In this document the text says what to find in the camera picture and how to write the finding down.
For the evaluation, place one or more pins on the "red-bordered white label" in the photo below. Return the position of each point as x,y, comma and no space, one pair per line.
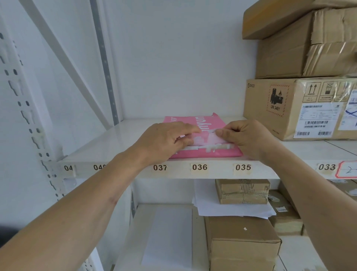
348,170

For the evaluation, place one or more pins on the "white label with blue scribble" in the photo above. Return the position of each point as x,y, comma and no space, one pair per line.
350,111

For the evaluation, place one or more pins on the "white barcode shipping label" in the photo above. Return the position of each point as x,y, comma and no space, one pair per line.
318,120

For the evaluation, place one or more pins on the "single white paper sheet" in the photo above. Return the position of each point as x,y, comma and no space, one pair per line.
167,237

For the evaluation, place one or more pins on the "cardboard box with small label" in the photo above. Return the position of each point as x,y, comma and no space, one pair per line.
284,220

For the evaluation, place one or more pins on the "white perforated upright post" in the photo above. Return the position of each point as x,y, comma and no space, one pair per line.
16,83

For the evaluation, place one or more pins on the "row of number labels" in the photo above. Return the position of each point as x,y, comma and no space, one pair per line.
199,167

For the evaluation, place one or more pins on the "small taped cardboard box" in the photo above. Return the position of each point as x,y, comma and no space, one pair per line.
239,191

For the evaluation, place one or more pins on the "cardboard box with hazard print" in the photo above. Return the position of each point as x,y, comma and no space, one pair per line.
262,111

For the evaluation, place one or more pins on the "stack of white paper sheets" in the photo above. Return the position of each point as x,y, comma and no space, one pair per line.
209,208

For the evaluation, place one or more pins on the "white metal shelf board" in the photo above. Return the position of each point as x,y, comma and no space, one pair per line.
111,145

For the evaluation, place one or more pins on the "brown cardboard box taped flaps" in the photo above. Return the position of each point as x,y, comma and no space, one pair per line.
281,55

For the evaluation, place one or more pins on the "white lower shelf board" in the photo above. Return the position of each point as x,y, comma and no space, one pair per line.
132,234

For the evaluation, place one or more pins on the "person's left forearm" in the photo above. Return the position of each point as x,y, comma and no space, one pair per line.
83,217

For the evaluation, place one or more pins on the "large plain cardboard box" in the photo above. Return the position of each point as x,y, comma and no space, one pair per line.
239,240

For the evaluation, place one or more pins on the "person's left fingers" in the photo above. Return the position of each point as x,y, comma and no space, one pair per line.
186,128

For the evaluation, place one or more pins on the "person's right hand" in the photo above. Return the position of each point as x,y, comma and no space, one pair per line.
253,139

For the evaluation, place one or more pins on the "flat brown cardboard box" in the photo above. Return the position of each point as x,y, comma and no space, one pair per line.
273,16

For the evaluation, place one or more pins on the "white diagonal shelf brace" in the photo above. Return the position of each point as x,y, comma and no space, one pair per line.
64,58

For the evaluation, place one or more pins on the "person's right fingers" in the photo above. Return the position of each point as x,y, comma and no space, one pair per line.
228,131

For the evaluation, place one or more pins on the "person's right forearm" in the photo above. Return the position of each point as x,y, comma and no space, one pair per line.
320,209

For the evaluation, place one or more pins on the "person's left hand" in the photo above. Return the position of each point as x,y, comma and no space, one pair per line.
159,142

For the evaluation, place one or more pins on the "pink plastic mailer bag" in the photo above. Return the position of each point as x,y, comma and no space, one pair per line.
206,122

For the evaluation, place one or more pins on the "grey perforated upright post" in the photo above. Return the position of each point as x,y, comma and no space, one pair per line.
104,61

